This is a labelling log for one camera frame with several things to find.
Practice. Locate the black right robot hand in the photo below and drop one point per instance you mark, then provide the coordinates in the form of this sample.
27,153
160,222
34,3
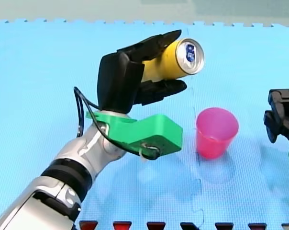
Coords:
282,115

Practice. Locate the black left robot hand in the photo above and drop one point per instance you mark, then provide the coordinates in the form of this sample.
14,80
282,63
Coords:
115,81

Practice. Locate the silver and black left arm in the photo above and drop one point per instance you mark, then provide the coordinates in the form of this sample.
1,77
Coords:
63,172

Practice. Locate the yellow drink can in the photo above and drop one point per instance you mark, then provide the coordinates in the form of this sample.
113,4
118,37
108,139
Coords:
173,61

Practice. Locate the pink plastic cup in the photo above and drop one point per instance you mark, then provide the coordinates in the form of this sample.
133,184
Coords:
215,134

